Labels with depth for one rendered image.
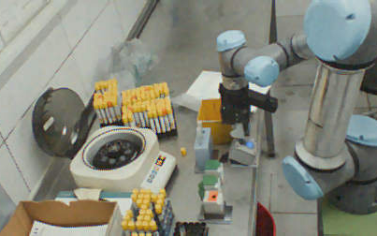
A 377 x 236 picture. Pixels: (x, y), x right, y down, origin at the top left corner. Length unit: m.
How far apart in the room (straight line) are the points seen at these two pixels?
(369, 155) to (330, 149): 0.16
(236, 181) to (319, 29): 0.70
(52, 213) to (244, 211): 0.53
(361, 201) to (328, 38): 0.55
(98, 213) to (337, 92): 0.70
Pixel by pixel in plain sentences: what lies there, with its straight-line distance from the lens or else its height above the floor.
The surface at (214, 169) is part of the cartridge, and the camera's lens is 1.39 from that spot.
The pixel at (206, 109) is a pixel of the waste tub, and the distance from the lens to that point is 1.65.
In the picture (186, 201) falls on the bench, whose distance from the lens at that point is 1.40.
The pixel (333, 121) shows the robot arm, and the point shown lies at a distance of 0.99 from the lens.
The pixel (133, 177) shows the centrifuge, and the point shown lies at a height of 0.97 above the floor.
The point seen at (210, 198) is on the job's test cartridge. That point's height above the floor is 0.95.
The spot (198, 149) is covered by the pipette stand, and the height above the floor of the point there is 0.97.
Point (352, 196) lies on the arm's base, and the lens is 1.27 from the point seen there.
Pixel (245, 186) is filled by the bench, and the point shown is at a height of 0.87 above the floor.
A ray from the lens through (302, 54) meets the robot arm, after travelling 1.20.
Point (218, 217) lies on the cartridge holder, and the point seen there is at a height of 0.90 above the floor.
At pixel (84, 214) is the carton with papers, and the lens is 1.32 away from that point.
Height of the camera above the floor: 1.86
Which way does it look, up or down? 35 degrees down
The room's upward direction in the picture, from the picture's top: 12 degrees counter-clockwise
